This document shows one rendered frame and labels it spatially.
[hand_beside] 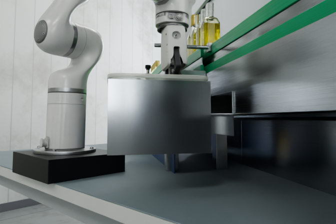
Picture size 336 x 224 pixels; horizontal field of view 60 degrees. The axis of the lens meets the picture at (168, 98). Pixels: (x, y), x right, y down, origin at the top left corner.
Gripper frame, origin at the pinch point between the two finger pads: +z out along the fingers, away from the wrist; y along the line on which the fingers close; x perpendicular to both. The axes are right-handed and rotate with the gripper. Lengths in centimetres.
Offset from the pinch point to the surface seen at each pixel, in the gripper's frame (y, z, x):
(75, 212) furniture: 12.0, 31.4, 23.5
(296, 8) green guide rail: -29.2, -10.5, -14.1
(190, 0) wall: 398, -196, -119
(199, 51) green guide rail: 14.9, -13.6, -11.7
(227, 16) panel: 36, -33, -30
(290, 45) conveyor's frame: -30.3, -4.1, -12.0
